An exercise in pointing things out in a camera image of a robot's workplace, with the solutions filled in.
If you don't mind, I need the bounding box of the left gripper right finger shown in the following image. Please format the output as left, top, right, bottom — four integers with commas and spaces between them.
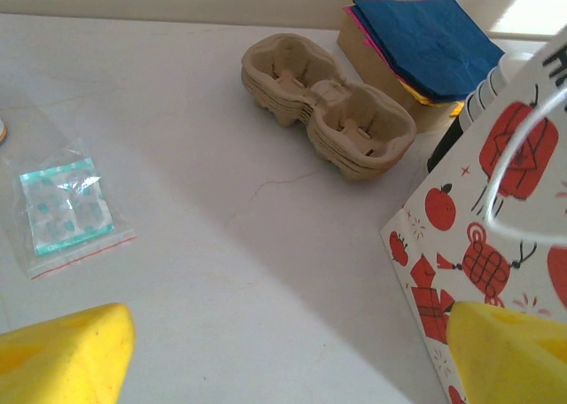
444, 300, 567, 404

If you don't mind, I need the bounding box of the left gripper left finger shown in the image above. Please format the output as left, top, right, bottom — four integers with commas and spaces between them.
0, 302, 136, 404

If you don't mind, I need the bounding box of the red white paper gift bag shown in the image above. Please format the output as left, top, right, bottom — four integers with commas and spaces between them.
380, 20, 567, 404

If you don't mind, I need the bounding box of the small clear zip bag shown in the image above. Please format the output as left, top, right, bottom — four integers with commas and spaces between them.
0, 110, 139, 282

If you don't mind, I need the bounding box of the stack of cardboard cup carriers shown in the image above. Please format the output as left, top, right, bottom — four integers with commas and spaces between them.
240, 32, 419, 185

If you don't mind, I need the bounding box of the brown cardboard box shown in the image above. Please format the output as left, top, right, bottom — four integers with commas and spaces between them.
336, 15, 464, 133

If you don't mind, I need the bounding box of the stack of coloured paper napkins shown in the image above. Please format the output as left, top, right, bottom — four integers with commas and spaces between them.
342, 0, 507, 118

